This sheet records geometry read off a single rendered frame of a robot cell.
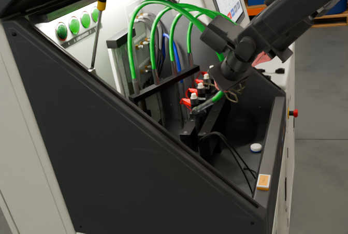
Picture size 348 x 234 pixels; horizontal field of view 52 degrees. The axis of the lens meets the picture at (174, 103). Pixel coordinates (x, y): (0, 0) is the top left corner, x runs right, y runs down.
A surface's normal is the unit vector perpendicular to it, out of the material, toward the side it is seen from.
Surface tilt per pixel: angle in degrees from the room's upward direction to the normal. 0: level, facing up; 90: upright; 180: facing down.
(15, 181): 90
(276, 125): 0
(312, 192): 0
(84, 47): 90
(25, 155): 90
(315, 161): 0
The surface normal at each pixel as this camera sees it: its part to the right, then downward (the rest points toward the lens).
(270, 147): -0.14, -0.89
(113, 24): 0.93, 0.03
